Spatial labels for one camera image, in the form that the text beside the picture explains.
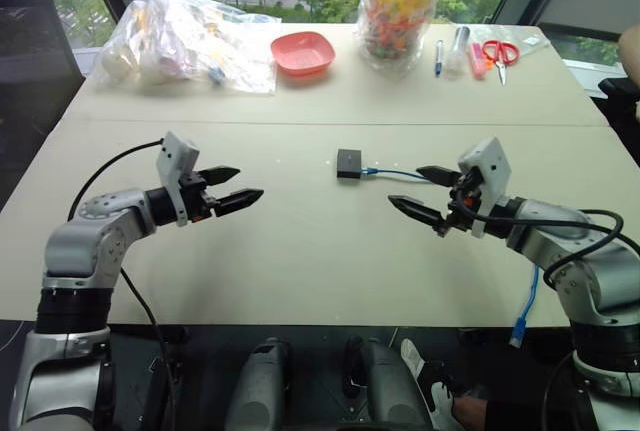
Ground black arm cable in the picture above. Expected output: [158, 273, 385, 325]
[448, 189, 640, 293]
[67, 137, 177, 431]

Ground red scissors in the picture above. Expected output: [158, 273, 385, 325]
[481, 38, 522, 87]

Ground clear plastic bag of items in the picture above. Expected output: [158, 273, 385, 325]
[91, 0, 282, 98]

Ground clear plastic tube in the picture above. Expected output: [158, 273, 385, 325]
[445, 25, 472, 80]

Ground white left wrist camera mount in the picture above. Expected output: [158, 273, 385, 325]
[155, 131, 201, 229]

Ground black and white shoe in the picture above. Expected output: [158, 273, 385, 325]
[399, 337, 470, 431]

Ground red plastic bowl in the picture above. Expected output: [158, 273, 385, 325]
[269, 30, 337, 77]

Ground blue cable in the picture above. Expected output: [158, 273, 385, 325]
[361, 165, 542, 350]

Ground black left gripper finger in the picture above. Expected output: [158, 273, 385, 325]
[195, 165, 242, 188]
[214, 188, 265, 218]

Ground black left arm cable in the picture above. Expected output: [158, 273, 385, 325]
[67, 137, 177, 431]

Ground small black box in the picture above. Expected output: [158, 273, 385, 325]
[335, 148, 363, 182]

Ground pink highlighter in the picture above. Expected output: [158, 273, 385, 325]
[469, 41, 488, 80]

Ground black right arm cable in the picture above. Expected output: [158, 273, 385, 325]
[448, 189, 640, 293]

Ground colourful candy bag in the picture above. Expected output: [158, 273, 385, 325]
[355, 0, 448, 78]

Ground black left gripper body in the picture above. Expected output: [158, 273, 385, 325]
[180, 173, 222, 223]

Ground black chair armrest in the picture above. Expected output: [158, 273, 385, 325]
[596, 75, 640, 126]

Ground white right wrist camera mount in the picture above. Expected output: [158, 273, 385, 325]
[457, 136, 514, 239]

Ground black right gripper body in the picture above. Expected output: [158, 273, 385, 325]
[436, 168, 484, 238]

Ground grey rounded robot leg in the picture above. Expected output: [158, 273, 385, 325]
[343, 335, 432, 431]
[233, 336, 292, 431]

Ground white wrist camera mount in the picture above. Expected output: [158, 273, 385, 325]
[457, 136, 514, 239]
[155, 131, 201, 229]

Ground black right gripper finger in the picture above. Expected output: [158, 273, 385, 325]
[415, 165, 459, 187]
[387, 194, 447, 231]

